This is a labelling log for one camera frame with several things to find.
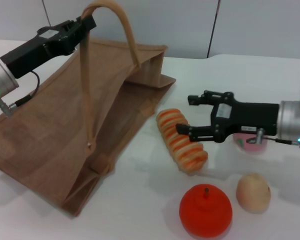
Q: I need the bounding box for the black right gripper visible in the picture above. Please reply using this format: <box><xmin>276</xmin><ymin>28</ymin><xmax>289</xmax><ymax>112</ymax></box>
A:
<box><xmin>176</xmin><ymin>90</ymin><xmax>281</xmax><ymax>144</ymax></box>

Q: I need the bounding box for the orange striped bread roll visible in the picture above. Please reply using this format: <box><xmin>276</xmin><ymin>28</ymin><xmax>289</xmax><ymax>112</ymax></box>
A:
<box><xmin>156</xmin><ymin>108</ymin><xmax>209</xmax><ymax>175</ymax></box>

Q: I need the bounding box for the brown burlap handbag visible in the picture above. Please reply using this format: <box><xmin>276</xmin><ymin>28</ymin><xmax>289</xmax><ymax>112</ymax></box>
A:
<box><xmin>0</xmin><ymin>0</ymin><xmax>177</xmax><ymax>219</ymax></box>

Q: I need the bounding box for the thin dark wall cable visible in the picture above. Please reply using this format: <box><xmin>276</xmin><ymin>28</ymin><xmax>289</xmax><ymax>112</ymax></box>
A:
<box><xmin>41</xmin><ymin>0</ymin><xmax>52</xmax><ymax>26</ymax></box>
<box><xmin>206</xmin><ymin>0</ymin><xmax>222</xmax><ymax>60</ymax></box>

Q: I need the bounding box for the pink peach bun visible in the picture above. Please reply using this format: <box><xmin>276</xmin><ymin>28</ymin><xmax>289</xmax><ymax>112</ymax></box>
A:
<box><xmin>233</xmin><ymin>132</ymin><xmax>268</xmax><ymax>154</ymax></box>

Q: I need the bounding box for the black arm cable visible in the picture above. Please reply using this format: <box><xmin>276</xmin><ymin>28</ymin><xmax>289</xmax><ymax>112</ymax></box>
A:
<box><xmin>246</xmin><ymin>128</ymin><xmax>300</xmax><ymax>151</ymax></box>
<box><xmin>0</xmin><ymin>70</ymin><xmax>41</xmax><ymax>118</ymax></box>

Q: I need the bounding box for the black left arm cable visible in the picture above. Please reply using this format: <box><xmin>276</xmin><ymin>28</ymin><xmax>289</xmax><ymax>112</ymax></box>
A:
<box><xmin>0</xmin><ymin>70</ymin><xmax>41</xmax><ymax>118</ymax></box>

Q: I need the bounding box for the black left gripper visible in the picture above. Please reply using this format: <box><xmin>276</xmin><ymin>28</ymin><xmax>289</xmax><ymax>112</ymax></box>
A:
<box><xmin>0</xmin><ymin>15</ymin><xmax>98</xmax><ymax>79</ymax></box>

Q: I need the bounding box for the red orange toy fruit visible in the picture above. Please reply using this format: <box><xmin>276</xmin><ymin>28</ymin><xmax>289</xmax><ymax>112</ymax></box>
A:
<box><xmin>179</xmin><ymin>183</ymin><xmax>233</xmax><ymax>237</ymax></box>

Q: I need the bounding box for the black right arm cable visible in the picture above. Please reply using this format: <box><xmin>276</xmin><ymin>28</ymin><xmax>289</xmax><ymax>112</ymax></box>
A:
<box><xmin>246</xmin><ymin>128</ymin><xmax>300</xmax><ymax>151</ymax></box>

